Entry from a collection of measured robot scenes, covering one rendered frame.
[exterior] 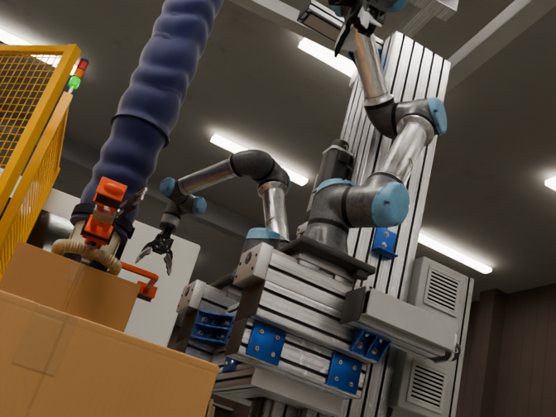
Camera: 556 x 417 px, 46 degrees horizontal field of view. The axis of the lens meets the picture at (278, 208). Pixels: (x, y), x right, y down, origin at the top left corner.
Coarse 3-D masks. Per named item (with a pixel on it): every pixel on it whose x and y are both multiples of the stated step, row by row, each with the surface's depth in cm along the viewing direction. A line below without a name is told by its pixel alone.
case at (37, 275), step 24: (24, 264) 199; (48, 264) 201; (72, 264) 204; (0, 288) 194; (24, 288) 197; (48, 288) 199; (72, 288) 202; (96, 288) 204; (120, 288) 207; (72, 312) 200; (96, 312) 202; (120, 312) 205
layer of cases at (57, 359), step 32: (0, 320) 71; (32, 320) 72; (64, 320) 73; (0, 352) 70; (32, 352) 71; (64, 352) 72; (96, 352) 73; (128, 352) 74; (160, 352) 76; (0, 384) 69; (32, 384) 70; (64, 384) 71; (96, 384) 72; (128, 384) 73; (160, 384) 75; (192, 384) 76; (0, 416) 68; (32, 416) 69; (64, 416) 70; (96, 416) 71; (128, 416) 72; (160, 416) 73; (192, 416) 75
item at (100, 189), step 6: (102, 180) 179; (108, 180) 179; (102, 186) 178; (120, 186) 180; (126, 186) 181; (96, 192) 178; (102, 192) 178; (108, 192) 178; (96, 198) 181; (102, 198) 180; (108, 198) 179; (114, 198) 178; (120, 198) 179; (102, 204) 185; (108, 204) 184; (114, 204) 182
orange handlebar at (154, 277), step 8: (112, 184) 178; (120, 192) 178; (112, 208) 190; (96, 224) 204; (104, 224) 202; (88, 240) 222; (128, 264) 242; (136, 272) 242; (144, 272) 243; (152, 280) 246; (144, 288) 261
